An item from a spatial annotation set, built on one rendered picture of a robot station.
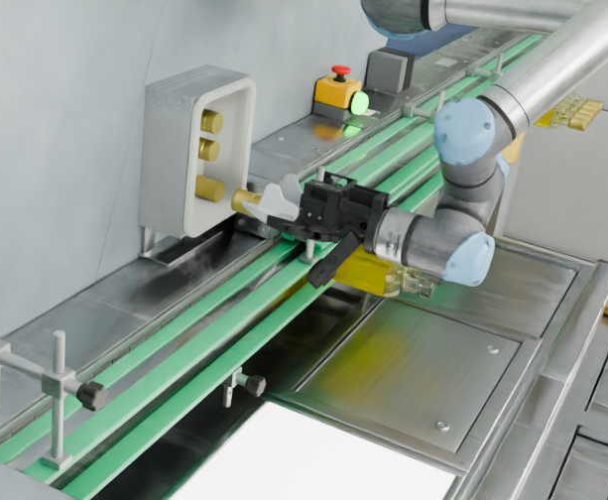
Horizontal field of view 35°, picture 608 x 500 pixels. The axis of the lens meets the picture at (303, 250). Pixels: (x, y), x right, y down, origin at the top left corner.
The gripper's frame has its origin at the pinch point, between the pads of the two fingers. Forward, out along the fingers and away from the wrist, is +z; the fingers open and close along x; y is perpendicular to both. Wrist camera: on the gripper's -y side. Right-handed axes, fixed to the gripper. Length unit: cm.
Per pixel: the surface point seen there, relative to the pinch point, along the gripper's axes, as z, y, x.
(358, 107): 7, 3, -55
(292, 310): -3.8, -20.7, -10.4
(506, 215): 75, -217, -617
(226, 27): 16.8, 21.2, -15.6
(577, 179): 29, -172, -616
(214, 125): 10.4, 9.1, -3.5
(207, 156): 10.6, 4.3, -2.8
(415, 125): -1, -2, -70
